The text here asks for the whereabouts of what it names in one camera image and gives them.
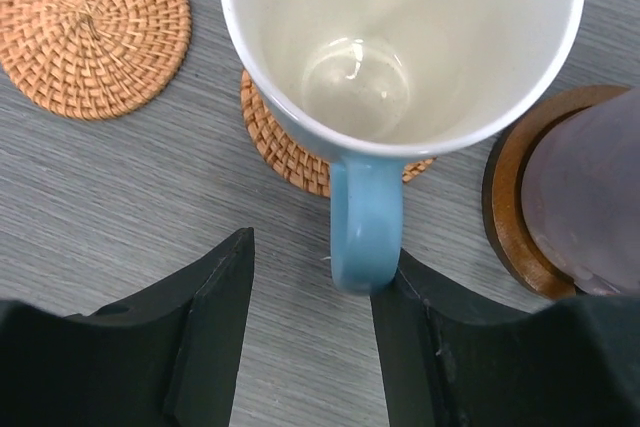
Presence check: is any dark wooden coaster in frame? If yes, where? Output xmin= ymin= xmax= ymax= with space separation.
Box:
xmin=482 ymin=85 xmax=629 ymax=301

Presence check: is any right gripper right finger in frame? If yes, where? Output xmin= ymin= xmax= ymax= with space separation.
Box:
xmin=371 ymin=253 xmax=639 ymax=427

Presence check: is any purple translucent cup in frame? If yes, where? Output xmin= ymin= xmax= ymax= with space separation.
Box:
xmin=521 ymin=89 xmax=639 ymax=295

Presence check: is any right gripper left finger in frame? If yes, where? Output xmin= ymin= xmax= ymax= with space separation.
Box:
xmin=1 ymin=228 xmax=255 ymax=426

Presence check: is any woven rattan coaster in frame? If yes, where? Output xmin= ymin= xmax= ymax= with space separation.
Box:
xmin=1 ymin=0 xmax=191 ymax=120
xmin=239 ymin=69 xmax=437 ymax=199

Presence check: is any white cup blue handle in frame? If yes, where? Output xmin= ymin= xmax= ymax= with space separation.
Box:
xmin=221 ymin=0 xmax=584 ymax=295

